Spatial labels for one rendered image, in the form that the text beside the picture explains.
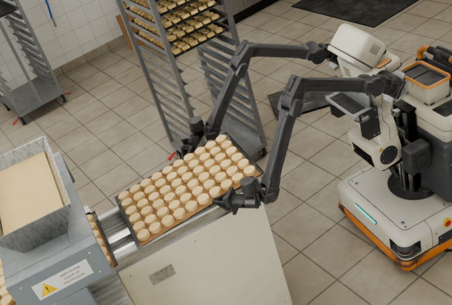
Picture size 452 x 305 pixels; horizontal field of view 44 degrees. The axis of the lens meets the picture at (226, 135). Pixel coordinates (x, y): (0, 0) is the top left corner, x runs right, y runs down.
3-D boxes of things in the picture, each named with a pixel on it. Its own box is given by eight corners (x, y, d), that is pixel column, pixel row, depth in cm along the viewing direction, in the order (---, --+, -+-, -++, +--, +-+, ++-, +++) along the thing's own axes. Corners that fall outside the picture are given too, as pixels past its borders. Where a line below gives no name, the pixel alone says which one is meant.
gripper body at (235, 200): (231, 215, 227) (247, 215, 224) (223, 197, 222) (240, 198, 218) (236, 203, 232) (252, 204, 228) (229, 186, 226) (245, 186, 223)
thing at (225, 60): (243, 69, 360) (241, 64, 358) (239, 71, 359) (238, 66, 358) (195, 44, 409) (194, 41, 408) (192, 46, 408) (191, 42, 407)
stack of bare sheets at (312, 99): (278, 121, 439) (277, 118, 438) (268, 97, 473) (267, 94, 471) (351, 99, 438) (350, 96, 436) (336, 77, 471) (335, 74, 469)
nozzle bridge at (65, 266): (48, 349, 205) (5, 289, 186) (23, 237, 263) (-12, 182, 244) (130, 303, 212) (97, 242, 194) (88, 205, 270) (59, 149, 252)
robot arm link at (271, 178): (306, 100, 214) (290, 94, 223) (294, 98, 211) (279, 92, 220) (278, 205, 222) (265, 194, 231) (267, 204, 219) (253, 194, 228)
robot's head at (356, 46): (362, 32, 260) (340, 19, 252) (390, 46, 243) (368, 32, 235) (346, 60, 263) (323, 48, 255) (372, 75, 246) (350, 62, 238)
